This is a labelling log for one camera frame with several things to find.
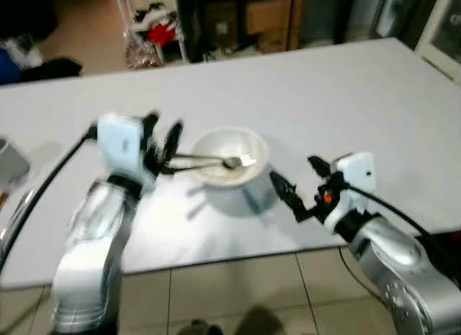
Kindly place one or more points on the red and white clothes pile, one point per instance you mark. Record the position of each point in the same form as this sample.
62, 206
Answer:
162, 29

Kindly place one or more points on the metal spoon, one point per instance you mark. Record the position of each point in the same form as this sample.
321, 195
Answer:
216, 158

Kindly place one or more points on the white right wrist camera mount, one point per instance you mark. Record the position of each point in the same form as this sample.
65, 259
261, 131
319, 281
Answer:
354, 176

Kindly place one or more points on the white cabinet door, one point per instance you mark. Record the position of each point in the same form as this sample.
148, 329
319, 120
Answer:
443, 32

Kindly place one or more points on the metal fork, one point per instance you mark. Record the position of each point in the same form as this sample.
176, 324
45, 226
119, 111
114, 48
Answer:
196, 167

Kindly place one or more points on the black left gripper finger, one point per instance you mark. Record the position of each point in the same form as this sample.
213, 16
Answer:
152, 122
173, 140

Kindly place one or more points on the white ceramic bowl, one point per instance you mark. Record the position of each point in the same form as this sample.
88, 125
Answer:
234, 187

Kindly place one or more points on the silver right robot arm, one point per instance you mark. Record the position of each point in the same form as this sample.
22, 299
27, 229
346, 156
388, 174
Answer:
396, 270

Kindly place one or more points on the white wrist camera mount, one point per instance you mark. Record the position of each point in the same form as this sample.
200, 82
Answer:
119, 140
354, 176

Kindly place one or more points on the brown cardboard box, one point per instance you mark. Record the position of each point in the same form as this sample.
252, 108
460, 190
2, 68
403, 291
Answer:
270, 21

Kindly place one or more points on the dark robot foot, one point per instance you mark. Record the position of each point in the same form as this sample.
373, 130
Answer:
198, 328

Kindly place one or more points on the white rack frame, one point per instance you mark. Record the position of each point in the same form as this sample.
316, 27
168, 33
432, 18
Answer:
184, 32

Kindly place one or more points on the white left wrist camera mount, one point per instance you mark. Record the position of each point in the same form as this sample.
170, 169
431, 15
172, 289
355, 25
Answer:
119, 140

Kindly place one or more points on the black cloth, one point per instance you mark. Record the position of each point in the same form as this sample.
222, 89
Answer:
54, 68

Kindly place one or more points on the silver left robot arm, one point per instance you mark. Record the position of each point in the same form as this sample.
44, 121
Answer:
94, 241

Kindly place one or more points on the dark shelf unit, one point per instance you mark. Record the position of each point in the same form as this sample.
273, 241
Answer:
216, 18

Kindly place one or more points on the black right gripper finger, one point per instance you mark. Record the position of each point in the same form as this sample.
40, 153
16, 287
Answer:
320, 167
288, 194

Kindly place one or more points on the grey cup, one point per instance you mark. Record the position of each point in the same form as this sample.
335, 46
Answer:
11, 162

